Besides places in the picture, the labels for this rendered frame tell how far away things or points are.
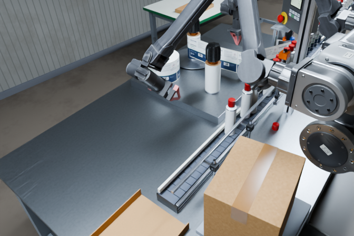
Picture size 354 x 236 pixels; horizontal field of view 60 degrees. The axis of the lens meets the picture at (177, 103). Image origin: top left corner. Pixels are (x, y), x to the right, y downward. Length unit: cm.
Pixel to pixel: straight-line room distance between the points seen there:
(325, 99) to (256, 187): 36
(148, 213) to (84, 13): 312
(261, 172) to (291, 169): 10
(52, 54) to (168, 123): 256
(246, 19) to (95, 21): 331
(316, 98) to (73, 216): 102
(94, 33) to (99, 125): 256
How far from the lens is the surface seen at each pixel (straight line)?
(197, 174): 135
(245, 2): 101
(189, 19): 111
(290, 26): 161
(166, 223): 128
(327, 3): 130
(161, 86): 120
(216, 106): 171
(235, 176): 104
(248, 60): 90
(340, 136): 113
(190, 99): 176
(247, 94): 154
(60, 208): 143
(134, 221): 130
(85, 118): 182
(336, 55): 89
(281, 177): 106
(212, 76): 173
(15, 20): 376
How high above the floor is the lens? 191
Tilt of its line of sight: 37 degrees down
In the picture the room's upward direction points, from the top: 4 degrees counter-clockwise
